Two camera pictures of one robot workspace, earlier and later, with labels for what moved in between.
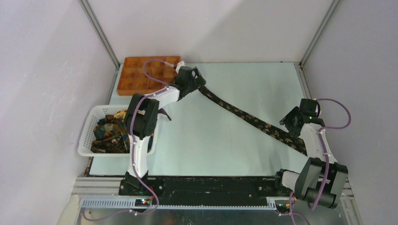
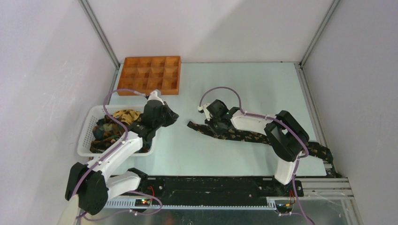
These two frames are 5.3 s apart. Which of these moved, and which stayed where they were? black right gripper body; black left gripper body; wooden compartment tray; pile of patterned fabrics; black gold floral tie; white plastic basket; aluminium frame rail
Moved: black gold floral tie; black right gripper body; black left gripper body
Stayed: white plastic basket; aluminium frame rail; wooden compartment tray; pile of patterned fabrics
